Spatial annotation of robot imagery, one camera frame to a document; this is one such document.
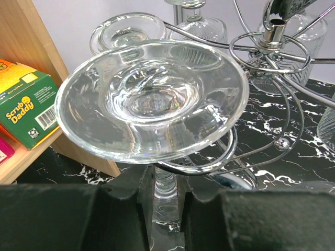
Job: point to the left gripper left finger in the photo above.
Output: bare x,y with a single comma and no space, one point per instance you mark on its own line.
115,216

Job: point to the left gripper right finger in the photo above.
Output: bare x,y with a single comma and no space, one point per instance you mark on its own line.
215,217

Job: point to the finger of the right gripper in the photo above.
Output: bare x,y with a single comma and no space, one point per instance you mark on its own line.
288,8

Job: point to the ribbed goblet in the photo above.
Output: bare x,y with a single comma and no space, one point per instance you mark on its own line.
126,29
209,28
325,128
312,39

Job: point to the chrome wine glass rack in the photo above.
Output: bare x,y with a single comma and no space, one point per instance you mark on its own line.
278,144

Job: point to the clear stemmed wine glass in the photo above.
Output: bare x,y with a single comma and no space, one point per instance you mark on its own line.
170,103
314,186

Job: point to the pink sponge box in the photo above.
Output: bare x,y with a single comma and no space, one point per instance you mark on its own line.
7,150

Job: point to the green Scrub Daddy box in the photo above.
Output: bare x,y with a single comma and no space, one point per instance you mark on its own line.
27,104

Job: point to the wooden two-tier shelf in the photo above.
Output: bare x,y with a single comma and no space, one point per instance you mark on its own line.
25,40

